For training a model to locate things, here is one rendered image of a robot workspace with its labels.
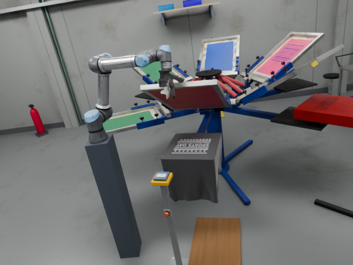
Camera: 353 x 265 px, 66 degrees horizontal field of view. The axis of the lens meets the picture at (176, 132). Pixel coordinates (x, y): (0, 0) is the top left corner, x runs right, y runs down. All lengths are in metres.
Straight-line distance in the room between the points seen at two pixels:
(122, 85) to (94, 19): 1.38
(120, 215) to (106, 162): 0.53
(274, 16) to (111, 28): 3.15
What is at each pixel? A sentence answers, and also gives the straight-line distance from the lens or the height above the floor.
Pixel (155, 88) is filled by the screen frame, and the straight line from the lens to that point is 2.04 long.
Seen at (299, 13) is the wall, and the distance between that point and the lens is 6.06.
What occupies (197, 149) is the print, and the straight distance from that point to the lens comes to 2.28.
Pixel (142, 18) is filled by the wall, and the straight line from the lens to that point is 5.71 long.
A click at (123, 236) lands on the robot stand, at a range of 2.65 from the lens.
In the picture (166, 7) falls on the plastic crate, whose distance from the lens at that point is 5.26.
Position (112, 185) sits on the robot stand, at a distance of 2.31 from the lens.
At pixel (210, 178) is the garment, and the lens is 2.22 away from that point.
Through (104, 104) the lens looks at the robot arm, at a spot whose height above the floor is 1.45.
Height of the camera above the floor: 2.03
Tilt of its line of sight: 24 degrees down
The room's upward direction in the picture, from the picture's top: 9 degrees counter-clockwise
